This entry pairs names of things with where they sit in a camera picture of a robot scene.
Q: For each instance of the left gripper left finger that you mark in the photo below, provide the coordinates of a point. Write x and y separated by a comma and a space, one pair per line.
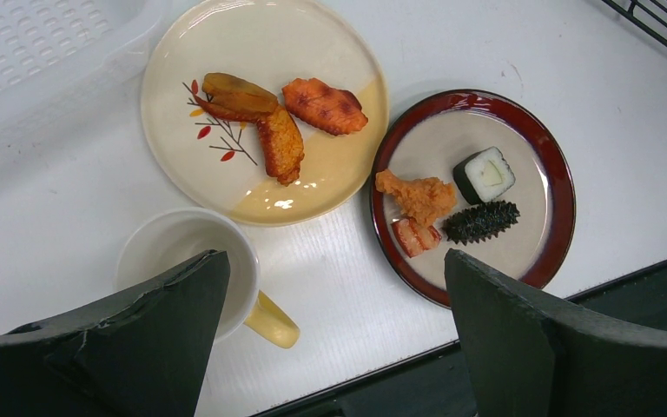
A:
142, 351

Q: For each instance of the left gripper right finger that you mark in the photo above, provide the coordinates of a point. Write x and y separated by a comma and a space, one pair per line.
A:
530, 353

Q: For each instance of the red rimmed plate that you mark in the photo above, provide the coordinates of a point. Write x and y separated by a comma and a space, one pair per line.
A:
442, 130

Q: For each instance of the cream plate with leaf pattern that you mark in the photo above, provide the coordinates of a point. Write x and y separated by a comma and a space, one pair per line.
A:
220, 164

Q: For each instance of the black sea cucumber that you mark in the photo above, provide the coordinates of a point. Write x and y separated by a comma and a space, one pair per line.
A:
481, 222

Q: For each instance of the shrimp piece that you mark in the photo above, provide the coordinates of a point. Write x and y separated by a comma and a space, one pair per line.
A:
415, 239

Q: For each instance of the sushi roll piece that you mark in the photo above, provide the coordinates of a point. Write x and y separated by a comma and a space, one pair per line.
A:
483, 176

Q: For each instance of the fried chicken nugget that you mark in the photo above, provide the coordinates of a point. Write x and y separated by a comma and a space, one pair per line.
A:
424, 200

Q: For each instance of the fried chicken wing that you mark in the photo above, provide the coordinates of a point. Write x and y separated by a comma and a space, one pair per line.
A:
235, 99

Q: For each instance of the grilled salmon piece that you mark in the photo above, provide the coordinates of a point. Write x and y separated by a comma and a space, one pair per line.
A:
335, 111

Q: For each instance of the white plastic basket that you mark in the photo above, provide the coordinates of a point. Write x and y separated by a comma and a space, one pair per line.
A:
56, 56

